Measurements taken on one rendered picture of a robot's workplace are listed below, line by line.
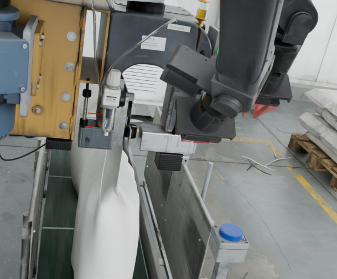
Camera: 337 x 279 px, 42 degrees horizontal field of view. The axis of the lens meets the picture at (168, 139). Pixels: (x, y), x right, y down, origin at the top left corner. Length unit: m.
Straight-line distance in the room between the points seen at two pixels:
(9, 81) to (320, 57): 5.37
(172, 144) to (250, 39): 0.68
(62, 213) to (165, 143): 0.95
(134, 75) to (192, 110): 3.18
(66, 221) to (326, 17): 4.59
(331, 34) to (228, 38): 5.48
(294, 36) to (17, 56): 0.45
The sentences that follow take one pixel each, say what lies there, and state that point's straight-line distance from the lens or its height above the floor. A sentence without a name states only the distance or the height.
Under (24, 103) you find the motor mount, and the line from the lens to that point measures 0.82.
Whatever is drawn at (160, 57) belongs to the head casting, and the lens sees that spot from 1.01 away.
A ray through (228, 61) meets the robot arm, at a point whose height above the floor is 1.37.
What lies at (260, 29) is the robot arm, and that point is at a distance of 0.43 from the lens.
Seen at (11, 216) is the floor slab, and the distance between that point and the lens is 2.59.
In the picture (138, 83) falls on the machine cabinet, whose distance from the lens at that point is 3.91.
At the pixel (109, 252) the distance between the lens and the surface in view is 1.29.
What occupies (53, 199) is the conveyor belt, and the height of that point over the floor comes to 0.38.
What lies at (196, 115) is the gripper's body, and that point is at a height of 1.25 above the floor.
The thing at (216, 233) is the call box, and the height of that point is 0.84.
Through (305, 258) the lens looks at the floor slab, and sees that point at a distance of 2.74.
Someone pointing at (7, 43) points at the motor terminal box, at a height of 1.30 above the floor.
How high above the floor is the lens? 1.48
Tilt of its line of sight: 23 degrees down
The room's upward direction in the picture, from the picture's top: 11 degrees clockwise
